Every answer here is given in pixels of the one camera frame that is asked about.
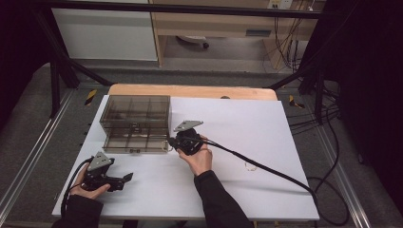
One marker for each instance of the person's right hand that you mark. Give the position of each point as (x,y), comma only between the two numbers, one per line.
(201,161)

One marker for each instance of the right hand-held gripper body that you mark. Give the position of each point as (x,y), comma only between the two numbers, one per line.
(188,144)

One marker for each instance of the wooden desk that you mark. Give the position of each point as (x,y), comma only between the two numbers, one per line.
(221,23)

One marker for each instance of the wooden table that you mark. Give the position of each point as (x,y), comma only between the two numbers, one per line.
(190,91)

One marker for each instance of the chair base with caster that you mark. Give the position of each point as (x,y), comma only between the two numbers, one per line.
(193,39)

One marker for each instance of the aluminium rail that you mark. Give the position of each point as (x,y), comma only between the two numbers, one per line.
(34,145)
(345,183)

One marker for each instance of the white board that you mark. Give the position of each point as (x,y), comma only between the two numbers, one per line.
(221,133)

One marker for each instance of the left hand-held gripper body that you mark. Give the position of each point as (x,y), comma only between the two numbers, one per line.
(99,163)

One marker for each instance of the smoky transparent drawer box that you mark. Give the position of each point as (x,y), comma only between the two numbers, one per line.
(136,107)

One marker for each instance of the white power strip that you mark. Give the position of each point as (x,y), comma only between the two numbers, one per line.
(280,3)

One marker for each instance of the person's left hand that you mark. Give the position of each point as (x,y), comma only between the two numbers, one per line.
(85,192)

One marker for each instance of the white cabinet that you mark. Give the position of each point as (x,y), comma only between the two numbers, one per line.
(104,34)

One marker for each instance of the black curtain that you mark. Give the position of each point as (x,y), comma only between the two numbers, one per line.
(15,47)
(374,79)

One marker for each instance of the black metal frame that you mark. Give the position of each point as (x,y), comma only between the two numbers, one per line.
(190,9)

